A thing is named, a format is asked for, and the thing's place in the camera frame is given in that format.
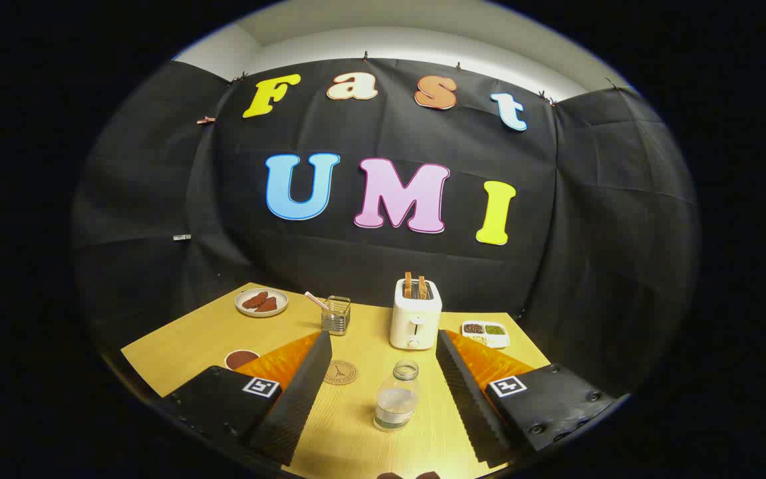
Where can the clear plastic juice bottle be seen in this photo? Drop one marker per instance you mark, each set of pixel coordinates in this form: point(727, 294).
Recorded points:
point(396, 407)

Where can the white divided bean dish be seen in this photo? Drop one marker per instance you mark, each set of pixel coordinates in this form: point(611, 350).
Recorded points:
point(486, 334)

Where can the white round plate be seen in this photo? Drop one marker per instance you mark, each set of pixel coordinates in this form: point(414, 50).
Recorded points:
point(281, 297)

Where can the pink striped straw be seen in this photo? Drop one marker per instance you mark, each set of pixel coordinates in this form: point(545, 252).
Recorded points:
point(316, 301)

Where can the brown meat piece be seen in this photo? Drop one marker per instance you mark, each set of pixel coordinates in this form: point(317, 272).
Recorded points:
point(267, 305)
point(255, 300)

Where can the wooden table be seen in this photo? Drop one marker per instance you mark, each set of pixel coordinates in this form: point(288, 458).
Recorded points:
point(350, 429)

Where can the white toaster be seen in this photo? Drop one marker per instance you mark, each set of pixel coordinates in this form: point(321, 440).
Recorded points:
point(415, 319)

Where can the round cork coaster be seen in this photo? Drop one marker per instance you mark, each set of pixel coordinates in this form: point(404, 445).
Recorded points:
point(342, 372)

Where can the toast bread slice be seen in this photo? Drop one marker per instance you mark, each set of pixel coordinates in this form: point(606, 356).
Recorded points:
point(422, 287)
point(408, 285)

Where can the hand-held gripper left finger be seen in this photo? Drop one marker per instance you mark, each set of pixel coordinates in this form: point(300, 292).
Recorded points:
point(296, 399)

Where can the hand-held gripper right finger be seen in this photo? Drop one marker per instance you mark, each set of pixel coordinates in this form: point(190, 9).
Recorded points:
point(469, 406)

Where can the black backdrop cloth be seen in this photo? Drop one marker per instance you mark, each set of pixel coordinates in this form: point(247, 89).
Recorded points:
point(389, 263)

